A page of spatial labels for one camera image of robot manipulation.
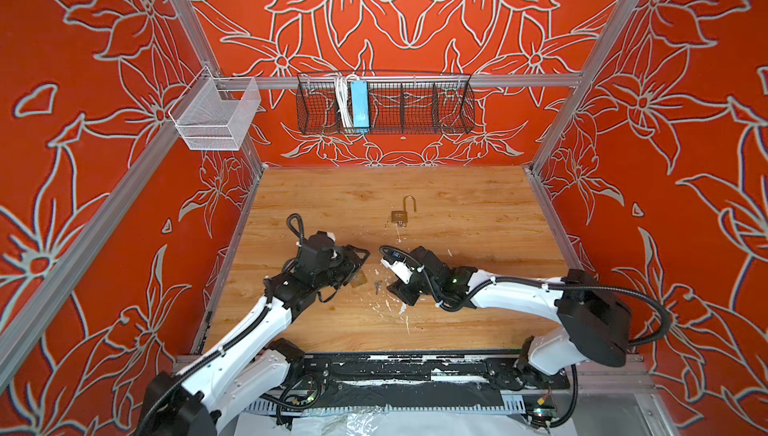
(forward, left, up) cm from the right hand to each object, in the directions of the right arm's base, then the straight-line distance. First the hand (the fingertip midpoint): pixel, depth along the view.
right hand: (387, 282), depth 82 cm
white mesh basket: (+48, +55, +25) cm, 77 cm away
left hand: (+3, +5, +10) cm, 11 cm away
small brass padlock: (+4, +8, -6) cm, 11 cm away
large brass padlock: (+28, -6, -7) cm, 29 cm away
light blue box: (+45, +7, +28) cm, 53 cm away
